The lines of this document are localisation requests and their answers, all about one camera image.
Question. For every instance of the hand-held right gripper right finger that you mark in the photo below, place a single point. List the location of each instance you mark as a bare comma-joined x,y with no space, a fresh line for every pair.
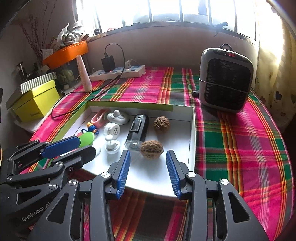
174,176

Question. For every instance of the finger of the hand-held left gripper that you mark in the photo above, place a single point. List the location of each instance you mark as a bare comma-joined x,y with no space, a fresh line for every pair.
81,154
61,146

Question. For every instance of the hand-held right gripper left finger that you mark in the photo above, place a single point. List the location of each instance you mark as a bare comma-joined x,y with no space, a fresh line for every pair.
122,176

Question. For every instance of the green topped white stand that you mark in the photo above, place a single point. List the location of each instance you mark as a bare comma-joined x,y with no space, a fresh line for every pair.
86,139

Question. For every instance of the blue orange crochet doll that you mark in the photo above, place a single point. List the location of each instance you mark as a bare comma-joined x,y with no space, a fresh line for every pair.
92,128

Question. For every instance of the white round ball toy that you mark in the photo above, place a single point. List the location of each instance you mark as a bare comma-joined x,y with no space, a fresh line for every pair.
112,146

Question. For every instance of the white green shallow cardboard box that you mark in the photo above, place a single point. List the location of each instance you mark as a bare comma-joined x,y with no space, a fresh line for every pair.
180,143

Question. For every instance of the brown walnut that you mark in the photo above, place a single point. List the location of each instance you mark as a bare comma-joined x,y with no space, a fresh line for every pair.
161,124
151,149

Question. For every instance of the small white jar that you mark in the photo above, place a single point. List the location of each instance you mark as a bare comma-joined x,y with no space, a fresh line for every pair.
111,129

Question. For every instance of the black flashlight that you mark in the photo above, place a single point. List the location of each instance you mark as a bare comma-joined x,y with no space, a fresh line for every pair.
137,129

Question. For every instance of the white oval base with knob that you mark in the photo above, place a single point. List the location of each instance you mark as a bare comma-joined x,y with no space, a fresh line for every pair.
118,118

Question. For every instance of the yellow cardboard box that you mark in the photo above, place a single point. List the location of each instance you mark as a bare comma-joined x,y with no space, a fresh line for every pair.
34,102

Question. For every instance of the plaid tablecloth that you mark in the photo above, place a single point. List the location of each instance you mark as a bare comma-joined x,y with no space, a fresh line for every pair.
231,150

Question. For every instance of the striped gift box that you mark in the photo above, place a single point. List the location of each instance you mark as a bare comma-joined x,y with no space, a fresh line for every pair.
37,82

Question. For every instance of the pale green figurine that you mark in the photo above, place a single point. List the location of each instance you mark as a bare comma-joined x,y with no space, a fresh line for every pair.
66,77

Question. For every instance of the cream cosmetic tube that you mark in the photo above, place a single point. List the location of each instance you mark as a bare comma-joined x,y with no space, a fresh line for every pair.
85,76

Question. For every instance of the black heater plug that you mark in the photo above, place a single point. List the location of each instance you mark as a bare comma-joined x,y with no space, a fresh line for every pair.
195,93

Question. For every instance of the orange plastic tray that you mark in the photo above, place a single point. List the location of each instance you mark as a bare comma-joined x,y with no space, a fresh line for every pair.
67,54

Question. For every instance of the black charger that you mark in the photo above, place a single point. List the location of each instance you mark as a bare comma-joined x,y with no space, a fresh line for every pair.
108,63

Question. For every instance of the white power strip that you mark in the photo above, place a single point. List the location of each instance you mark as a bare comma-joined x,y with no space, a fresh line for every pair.
129,71

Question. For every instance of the white plug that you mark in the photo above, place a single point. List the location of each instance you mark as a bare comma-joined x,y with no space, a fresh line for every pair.
131,63

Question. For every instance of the grey black space heater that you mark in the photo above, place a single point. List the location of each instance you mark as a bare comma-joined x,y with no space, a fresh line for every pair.
226,78

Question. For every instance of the white cloth bundle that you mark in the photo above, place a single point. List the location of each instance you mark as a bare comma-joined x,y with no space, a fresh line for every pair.
70,33

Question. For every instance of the dried flower branches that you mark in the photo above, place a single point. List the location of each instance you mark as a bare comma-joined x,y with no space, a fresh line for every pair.
34,30

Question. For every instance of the yellow patterned curtain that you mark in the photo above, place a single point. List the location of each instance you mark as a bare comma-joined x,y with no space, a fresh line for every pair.
275,69

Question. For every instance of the black window latch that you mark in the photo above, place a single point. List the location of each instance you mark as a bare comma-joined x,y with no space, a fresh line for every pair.
220,26

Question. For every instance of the window with metal bars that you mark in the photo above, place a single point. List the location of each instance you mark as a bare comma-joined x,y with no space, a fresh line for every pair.
161,11

